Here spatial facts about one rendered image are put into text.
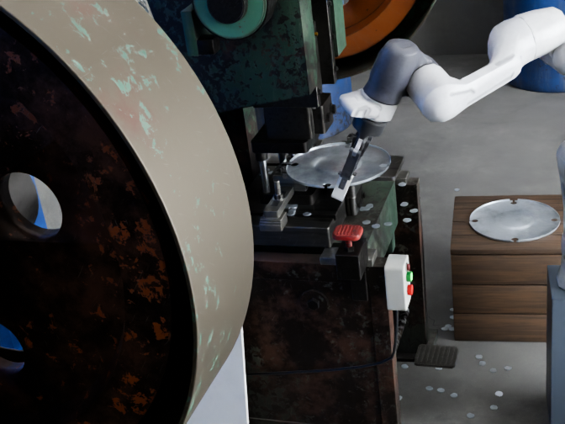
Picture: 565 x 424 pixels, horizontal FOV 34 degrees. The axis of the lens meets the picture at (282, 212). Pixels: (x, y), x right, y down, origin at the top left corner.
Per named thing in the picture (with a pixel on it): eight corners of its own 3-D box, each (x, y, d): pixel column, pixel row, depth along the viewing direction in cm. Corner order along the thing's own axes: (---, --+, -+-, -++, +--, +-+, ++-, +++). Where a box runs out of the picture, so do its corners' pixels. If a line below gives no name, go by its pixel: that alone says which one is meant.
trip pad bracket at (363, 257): (372, 299, 245) (366, 233, 236) (364, 319, 237) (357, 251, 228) (350, 297, 247) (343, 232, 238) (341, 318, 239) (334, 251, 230)
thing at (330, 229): (367, 174, 284) (366, 156, 281) (330, 248, 246) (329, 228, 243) (273, 172, 293) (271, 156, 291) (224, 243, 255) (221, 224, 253)
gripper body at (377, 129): (383, 128, 210) (368, 161, 214) (391, 114, 217) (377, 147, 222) (353, 114, 210) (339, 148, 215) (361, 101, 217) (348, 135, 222)
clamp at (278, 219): (298, 202, 259) (294, 168, 254) (281, 231, 245) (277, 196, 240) (278, 202, 261) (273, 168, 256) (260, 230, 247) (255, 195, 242)
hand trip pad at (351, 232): (366, 251, 234) (363, 224, 231) (361, 263, 229) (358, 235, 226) (339, 250, 237) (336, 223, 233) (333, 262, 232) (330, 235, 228)
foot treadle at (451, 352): (459, 360, 284) (458, 346, 282) (455, 380, 276) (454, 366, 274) (275, 346, 303) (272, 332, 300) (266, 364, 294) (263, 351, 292)
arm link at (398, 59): (439, 109, 214) (419, 87, 221) (463, 59, 207) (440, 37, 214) (373, 103, 205) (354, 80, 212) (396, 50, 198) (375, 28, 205)
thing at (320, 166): (379, 189, 243) (378, 187, 243) (273, 187, 252) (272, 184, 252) (399, 145, 267) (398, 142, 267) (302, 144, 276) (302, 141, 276)
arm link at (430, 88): (509, 7, 216) (388, 55, 211) (555, 47, 203) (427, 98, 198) (509, 46, 224) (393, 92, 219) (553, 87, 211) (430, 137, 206)
